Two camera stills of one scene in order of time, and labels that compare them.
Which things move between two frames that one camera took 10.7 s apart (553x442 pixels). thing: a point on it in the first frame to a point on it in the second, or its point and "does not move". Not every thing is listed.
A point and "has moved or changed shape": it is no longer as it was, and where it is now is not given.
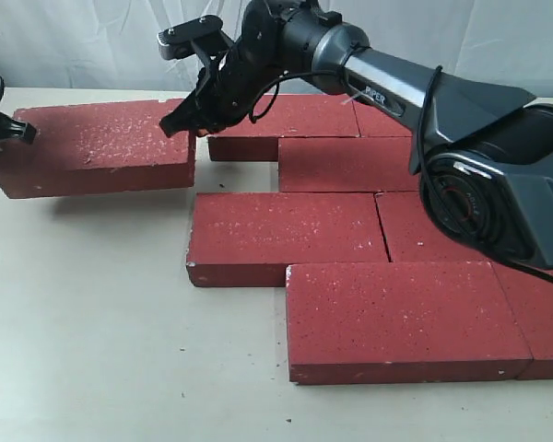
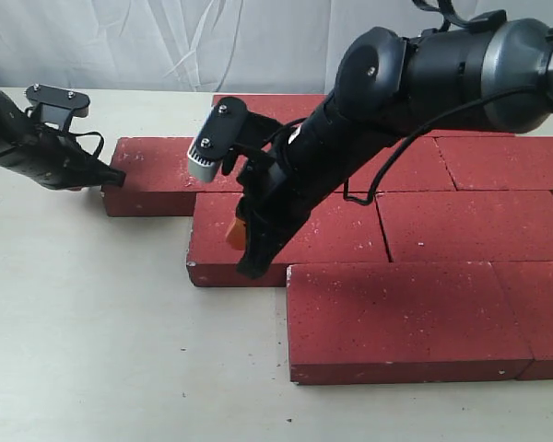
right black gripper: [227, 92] to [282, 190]
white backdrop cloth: [113, 43] does not move
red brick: [247, 239] does not move
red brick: [401, 322] does not move
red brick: [543, 309] does not move
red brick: [91, 149] has moved or changed shape
